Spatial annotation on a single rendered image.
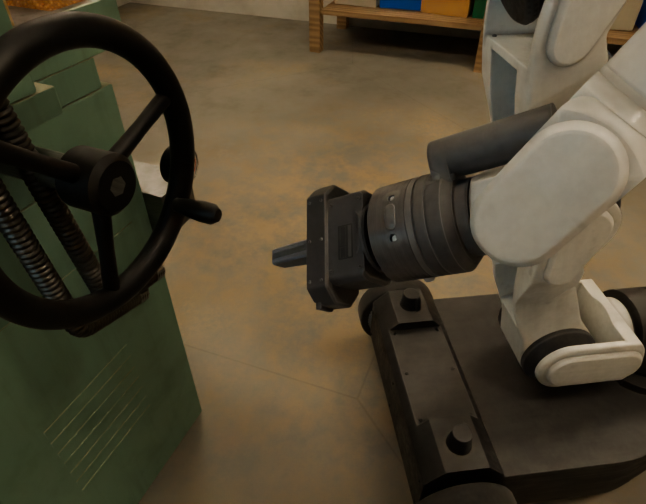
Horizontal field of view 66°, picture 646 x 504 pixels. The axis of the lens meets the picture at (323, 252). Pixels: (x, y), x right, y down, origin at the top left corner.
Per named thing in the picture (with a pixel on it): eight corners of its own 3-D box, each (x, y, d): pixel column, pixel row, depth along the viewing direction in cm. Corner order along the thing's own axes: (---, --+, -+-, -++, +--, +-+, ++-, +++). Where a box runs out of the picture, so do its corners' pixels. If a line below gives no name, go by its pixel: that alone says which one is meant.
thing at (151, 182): (172, 237, 84) (162, 197, 79) (114, 220, 88) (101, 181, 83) (200, 211, 90) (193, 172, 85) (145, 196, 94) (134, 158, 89)
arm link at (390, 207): (353, 317, 52) (463, 305, 45) (293, 305, 45) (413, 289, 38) (350, 204, 56) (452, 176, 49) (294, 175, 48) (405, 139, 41)
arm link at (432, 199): (466, 250, 49) (596, 228, 42) (429, 292, 40) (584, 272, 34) (434, 138, 47) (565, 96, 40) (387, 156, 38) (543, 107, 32)
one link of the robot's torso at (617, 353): (578, 313, 115) (599, 270, 107) (629, 386, 100) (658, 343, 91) (492, 321, 113) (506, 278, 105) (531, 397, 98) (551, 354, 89)
